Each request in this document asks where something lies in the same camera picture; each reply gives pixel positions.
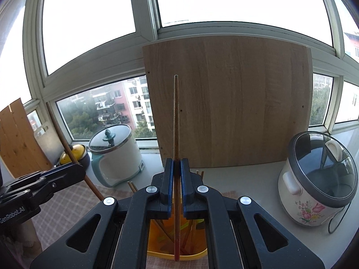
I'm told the black ceramic pot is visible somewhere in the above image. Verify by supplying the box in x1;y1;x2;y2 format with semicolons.
54;151;91;172

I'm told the yellow plastic container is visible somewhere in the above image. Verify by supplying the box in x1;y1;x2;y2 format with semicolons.
147;196;210;263

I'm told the white window frame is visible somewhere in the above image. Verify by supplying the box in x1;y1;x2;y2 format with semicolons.
0;0;359;147

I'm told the glass lid teal knob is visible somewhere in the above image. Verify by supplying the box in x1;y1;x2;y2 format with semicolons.
89;124;132;154

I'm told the yellow pot lid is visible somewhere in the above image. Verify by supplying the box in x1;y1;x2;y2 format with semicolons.
59;145;86;165

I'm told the white cutting board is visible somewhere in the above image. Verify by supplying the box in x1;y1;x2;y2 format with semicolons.
34;121;66;165

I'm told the floral rice cooker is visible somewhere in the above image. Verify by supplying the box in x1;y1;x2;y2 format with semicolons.
278;131;358;227

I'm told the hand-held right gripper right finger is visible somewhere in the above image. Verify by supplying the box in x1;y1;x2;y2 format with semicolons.
180;158;326;269

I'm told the pine plank board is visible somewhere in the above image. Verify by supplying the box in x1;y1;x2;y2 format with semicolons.
0;98;53;179

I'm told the pink apartment building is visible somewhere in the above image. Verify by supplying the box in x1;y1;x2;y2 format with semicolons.
92;77;156;135

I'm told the white teal electric pot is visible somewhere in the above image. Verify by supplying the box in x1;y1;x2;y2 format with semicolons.
89;134;145;188

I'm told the black power cable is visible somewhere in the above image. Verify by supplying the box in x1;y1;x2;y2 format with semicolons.
328;198;354;234

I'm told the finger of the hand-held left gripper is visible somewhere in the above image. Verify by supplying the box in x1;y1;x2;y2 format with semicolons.
39;164;86;203
8;162;82;189

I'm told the red-tipped wooden chopstick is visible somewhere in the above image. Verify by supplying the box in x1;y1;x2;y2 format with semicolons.
127;181;171;243
46;102;105;201
173;74;181;262

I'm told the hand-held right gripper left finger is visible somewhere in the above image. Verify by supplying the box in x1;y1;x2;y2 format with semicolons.
29;158;175;269

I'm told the light wooden board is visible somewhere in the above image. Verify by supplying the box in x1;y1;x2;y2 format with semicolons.
142;35;313;169

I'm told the pink checked tablecloth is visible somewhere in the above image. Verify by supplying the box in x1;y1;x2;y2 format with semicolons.
28;182;239;269

